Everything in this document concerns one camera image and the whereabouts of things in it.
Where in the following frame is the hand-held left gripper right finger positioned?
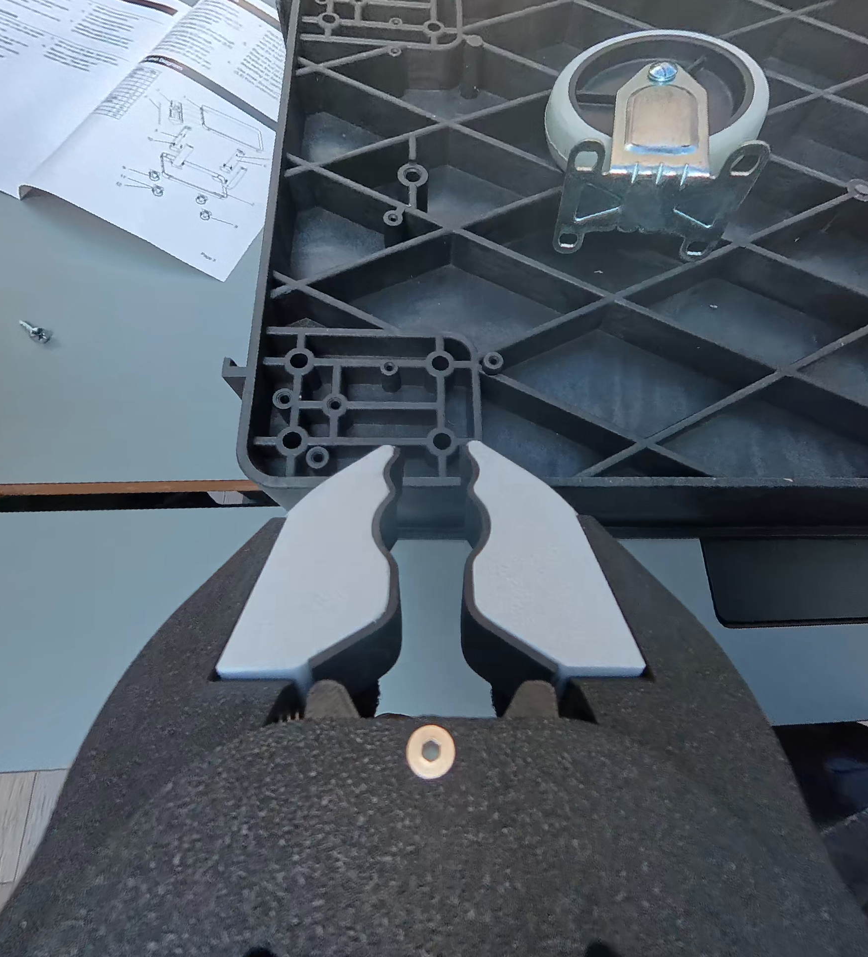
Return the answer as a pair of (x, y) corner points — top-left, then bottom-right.
(461, 440), (649, 707)

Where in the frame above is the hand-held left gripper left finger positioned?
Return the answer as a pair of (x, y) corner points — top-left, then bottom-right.
(216, 445), (405, 708)

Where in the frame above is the black plastic ribbed platform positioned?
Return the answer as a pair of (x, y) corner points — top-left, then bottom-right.
(223, 0), (868, 628)

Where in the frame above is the brown wooden bar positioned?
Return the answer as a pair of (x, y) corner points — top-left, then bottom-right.
(0, 482), (263, 514)

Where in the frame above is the white instruction booklet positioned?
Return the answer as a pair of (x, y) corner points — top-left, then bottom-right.
(0, 0), (289, 284)

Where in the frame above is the grey caster wheel metal bracket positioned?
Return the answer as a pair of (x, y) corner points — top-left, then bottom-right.
(545, 33), (773, 261)

